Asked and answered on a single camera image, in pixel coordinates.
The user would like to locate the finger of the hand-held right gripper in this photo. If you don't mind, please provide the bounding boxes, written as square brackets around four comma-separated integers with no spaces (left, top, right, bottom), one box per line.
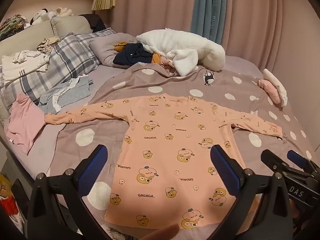
[261,149,292,178]
[287,150,318,174]

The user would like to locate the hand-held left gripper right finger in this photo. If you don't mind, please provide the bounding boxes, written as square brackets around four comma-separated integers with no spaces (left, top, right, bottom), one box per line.
[210,144,293,240]

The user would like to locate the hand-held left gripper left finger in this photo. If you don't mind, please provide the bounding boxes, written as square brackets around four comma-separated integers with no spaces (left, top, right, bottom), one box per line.
[27,144,108,240]

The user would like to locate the orange cartoon print shirt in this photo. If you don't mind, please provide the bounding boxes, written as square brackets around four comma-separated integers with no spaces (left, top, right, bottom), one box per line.
[44,93,283,230]

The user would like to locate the person's left hand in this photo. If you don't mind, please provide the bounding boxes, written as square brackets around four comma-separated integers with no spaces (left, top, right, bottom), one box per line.
[144,224,180,240]

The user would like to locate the mauve polka-dot blanket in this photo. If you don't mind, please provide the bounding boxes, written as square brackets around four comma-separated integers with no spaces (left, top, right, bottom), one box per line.
[42,62,315,240]

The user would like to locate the pink folded garment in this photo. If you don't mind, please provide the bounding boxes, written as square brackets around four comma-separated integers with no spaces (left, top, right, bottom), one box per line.
[259,79,282,104]

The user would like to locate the light blue garment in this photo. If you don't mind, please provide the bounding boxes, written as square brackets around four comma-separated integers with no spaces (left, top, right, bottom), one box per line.
[37,75,94,113]

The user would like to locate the white folded garment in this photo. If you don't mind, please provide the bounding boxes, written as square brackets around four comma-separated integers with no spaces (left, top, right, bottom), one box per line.
[262,68,288,107]

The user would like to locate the lilac bed sheet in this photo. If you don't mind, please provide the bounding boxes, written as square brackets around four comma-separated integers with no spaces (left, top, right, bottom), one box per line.
[0,54,265,180]

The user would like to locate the red and yellow bag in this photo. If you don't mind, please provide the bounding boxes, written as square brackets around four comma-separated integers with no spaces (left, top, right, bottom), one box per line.
[0,172,25,230]

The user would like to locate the navy garment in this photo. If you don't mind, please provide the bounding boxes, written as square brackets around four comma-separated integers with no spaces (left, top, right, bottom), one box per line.
[112,43,157,67]

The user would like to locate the plaid pillow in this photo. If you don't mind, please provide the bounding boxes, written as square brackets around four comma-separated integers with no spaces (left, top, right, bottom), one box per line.
[0,27,117,105]

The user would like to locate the grey pillow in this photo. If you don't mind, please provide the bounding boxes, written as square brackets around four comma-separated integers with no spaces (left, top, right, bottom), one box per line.
[89,32,140,68]

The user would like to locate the peach cloth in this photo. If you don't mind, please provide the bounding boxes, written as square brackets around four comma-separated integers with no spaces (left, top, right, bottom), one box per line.
[160,57,176,68]

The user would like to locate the mustard yellow garment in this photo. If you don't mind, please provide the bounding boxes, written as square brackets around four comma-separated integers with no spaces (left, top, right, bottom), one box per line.
[114,42,162,64]

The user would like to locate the white folded shirt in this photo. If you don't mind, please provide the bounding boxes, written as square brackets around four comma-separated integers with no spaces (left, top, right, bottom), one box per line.
[1,50,52,82]

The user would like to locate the white fluffy blanket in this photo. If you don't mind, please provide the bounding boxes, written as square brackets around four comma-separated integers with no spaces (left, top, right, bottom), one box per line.
[136,28,226,77]

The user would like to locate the beige patterned garment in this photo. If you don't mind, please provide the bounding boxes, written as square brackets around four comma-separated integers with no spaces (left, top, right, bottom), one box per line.
[37,37,60,53]

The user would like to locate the beige headboard cushion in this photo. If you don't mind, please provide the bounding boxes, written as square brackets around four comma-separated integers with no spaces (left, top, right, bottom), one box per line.
[51,15,94,38]
[0,20,54,60]

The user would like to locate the dark garment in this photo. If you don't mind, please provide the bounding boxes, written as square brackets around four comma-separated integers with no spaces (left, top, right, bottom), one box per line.
[79,14,107,32]

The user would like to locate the pink curtain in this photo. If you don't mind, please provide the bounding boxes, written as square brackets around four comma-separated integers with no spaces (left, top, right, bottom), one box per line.
[110,0,283,58]

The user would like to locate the cream plush toy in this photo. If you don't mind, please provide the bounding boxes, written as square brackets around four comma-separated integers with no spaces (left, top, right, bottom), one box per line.
[47,7,74,19]

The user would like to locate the teal curtain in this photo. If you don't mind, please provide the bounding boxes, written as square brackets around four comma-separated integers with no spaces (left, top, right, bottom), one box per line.
[191,0,234,46]

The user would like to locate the white and black plush toy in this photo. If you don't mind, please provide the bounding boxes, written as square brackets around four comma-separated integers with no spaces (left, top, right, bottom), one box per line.
[30,9,49,25]

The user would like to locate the multicoloured knit cloth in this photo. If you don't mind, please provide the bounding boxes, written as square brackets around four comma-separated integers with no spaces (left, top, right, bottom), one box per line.
[0,16,27,40]

